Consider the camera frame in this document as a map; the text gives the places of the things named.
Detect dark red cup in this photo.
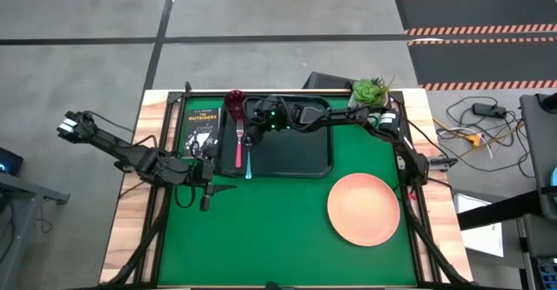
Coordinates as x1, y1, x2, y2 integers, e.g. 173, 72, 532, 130
224, 89, 248, 122

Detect black bar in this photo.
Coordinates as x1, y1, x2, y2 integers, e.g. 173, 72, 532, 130
456, 189, 557, 231

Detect fork with pink handle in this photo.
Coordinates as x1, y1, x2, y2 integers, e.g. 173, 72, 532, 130
234, 118, 245, 170

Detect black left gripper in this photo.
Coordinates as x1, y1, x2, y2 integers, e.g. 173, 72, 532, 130
189, 144, 238, 195

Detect white sheet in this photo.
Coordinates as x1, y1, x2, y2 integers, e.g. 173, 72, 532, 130
452, 193, 505, 259

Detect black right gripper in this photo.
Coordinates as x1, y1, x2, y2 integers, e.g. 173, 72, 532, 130
242, 96, 279, 149

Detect dark green plastic tray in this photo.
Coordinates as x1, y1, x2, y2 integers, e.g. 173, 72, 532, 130
216, 93, 334, 179

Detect black paperback book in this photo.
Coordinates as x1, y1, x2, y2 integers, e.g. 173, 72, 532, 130
182, 107, 222, 159

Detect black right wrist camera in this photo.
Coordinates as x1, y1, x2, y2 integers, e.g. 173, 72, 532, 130
265, 106, 292, 132

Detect grey metal desk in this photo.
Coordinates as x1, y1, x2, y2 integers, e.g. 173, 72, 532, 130
0, 172, 70, 290

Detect green table mat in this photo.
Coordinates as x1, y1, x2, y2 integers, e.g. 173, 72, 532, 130
157, 96, 418, 287

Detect black device with blue light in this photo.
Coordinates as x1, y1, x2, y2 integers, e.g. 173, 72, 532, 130
0, 146, 23, 177

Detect orange plate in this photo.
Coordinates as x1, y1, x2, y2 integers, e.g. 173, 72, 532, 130
326, 172, 401, 247

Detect black cable tangle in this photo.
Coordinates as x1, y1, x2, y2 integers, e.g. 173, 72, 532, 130
433, 96, 536, 180

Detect black metal table frame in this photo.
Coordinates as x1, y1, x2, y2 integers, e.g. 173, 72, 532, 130
104, 80, 473, 290

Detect black floor mat orange stripes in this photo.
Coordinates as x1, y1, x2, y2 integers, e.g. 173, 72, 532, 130
406, 37, 557, 91
393, 0, 557, 37

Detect succulent in patterned white pot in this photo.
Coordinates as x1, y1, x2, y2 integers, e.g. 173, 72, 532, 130
346, 76, 395, 121

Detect black box behind table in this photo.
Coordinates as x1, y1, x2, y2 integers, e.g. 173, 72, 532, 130
302, 71, 358, 91

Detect black power adapter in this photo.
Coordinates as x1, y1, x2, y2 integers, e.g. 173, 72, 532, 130
472, 102, 507, 119

